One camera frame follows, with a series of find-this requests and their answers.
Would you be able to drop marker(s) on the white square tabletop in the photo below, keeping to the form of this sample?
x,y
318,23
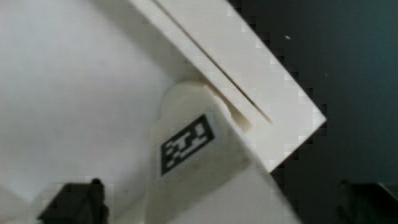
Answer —
x,y
95,56

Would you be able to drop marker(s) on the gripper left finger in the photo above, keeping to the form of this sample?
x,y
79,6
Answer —
x,y
77,206

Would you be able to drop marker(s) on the white table leg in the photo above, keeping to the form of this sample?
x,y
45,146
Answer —
x,y
210,185

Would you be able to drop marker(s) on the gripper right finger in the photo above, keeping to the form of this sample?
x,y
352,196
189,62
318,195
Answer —
x,y
368,203

